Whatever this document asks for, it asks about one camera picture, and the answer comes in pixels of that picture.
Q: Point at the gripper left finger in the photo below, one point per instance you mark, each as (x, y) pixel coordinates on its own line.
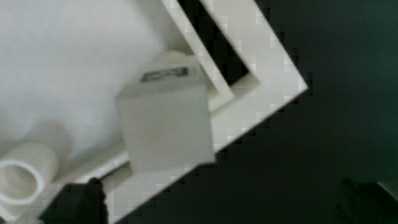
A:
(77, 206)

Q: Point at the white leg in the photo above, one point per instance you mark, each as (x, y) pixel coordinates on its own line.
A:
(164, 113)

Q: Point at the white square tabletop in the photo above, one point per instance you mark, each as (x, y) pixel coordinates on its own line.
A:
(75, 45)

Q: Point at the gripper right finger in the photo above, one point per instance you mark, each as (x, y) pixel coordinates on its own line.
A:
(366, 205)

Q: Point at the white L-shaped obstacle fence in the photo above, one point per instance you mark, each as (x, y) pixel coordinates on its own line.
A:
(254, 83)

